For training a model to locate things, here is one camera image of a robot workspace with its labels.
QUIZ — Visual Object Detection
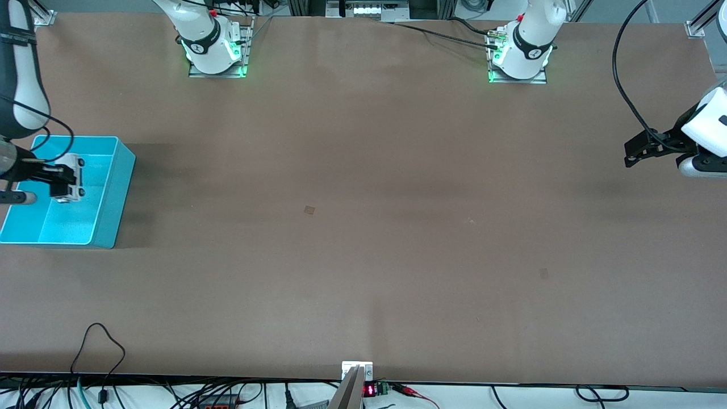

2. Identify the white jeep toy black roof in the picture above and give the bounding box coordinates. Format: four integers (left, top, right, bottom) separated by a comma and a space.
53, 153, 86, 204

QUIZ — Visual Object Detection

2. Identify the turquoise plastic bin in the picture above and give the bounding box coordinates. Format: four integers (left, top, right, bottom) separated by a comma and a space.
0, 135, 137, 249

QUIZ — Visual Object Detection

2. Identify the lit control box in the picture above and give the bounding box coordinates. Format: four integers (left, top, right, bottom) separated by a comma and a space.
324, 0, 411, 23

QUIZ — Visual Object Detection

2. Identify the red clip lead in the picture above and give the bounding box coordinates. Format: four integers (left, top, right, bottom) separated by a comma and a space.
391, 383, 441, 409

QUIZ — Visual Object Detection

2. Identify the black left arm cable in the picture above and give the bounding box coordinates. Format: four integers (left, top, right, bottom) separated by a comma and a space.
612, 0, 688, 153

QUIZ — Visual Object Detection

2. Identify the aluminium frame corner bracket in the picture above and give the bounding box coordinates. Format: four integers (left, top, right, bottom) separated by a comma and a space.
685, 0, 727, 40
28, 0, 58, 28

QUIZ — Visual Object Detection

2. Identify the thin black looped cable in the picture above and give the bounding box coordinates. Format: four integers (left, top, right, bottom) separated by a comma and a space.
69, 322, 127, 405

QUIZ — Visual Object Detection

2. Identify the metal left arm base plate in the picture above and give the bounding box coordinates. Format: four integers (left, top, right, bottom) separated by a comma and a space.
487, 28, 548, 85

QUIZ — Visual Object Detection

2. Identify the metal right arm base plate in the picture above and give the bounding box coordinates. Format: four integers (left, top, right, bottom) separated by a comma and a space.
188, 16, 254, 79

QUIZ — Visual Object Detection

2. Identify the black cable to arm base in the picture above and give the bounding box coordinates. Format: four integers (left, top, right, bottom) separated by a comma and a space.
392, 17, 502, 49

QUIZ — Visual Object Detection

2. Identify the black coiled cable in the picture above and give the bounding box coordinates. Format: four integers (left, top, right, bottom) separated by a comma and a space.
491, 385, 630, 409

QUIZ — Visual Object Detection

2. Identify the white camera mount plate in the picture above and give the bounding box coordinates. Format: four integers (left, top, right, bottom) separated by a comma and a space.
341, 361, 374, 382

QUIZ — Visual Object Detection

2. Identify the grey aluminium mount bar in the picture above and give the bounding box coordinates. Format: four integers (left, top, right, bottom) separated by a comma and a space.
328, 365, 366, 409

